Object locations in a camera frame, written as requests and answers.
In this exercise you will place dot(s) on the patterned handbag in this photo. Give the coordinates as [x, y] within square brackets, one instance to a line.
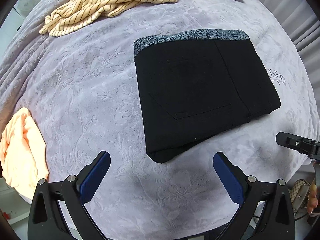
[299, 195]

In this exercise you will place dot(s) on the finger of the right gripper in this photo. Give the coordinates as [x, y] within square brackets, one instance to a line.
[303, 145]

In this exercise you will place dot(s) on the operator right hand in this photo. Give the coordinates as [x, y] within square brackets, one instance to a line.
[312, 198]

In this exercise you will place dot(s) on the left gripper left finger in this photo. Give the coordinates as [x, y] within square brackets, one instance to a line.
[46, 220]

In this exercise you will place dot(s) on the orange fleece garment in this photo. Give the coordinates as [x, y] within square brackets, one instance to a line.
[23, 154]

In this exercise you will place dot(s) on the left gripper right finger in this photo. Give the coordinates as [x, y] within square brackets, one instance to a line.
[276, 220]

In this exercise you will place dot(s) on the lavender embossed bed blanket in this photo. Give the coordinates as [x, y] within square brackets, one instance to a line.
[81, 90]

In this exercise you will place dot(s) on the black pants patterned side stripe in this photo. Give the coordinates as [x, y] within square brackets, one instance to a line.
[196, 84]

